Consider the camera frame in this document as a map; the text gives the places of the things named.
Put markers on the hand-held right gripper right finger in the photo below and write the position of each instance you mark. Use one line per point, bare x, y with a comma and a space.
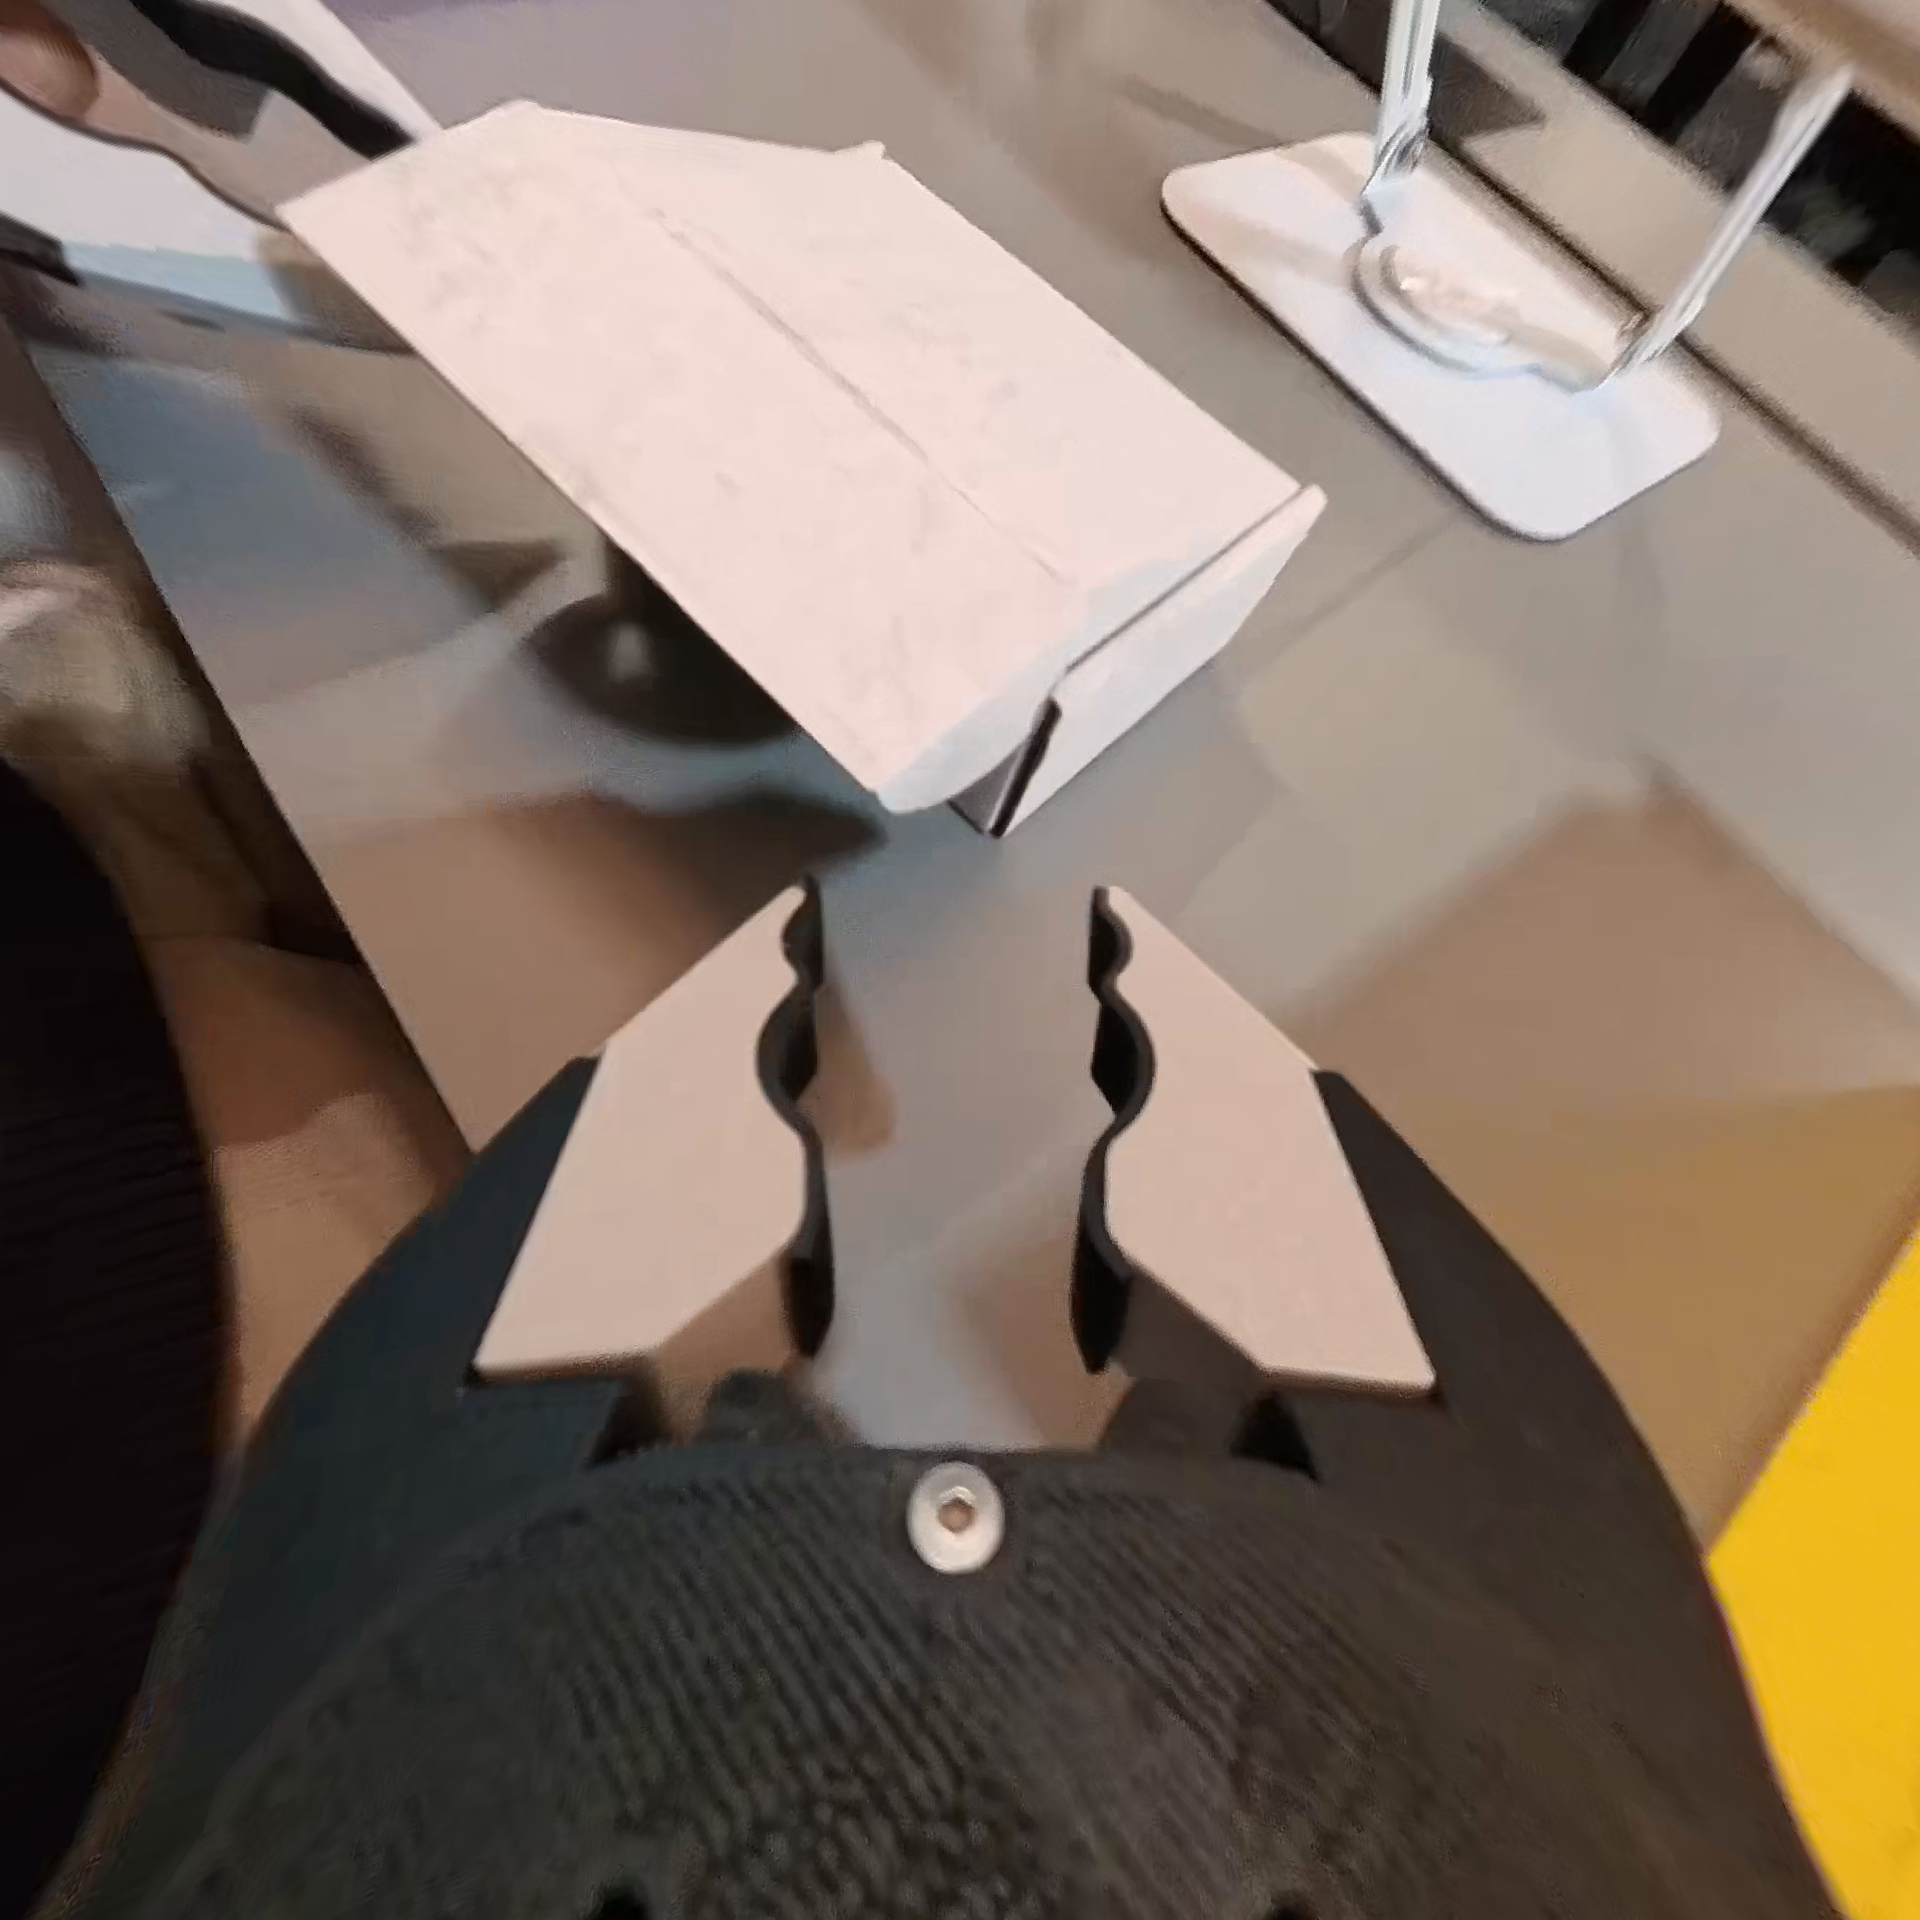
1260, 1201

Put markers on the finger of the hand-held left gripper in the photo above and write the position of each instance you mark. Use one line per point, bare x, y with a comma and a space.
346, 61
148, 211

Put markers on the yellow plastic bin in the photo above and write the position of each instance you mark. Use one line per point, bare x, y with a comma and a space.
1828, 1622

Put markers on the person's dark clothing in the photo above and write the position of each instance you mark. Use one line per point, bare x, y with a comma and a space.
90, 1350

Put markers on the person's left hand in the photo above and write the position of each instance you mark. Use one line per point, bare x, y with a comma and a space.
43, 68

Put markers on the white cardboard mailer box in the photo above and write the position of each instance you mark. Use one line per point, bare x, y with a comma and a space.
780, 421

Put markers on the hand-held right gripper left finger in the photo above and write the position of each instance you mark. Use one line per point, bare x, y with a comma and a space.
660, 1201

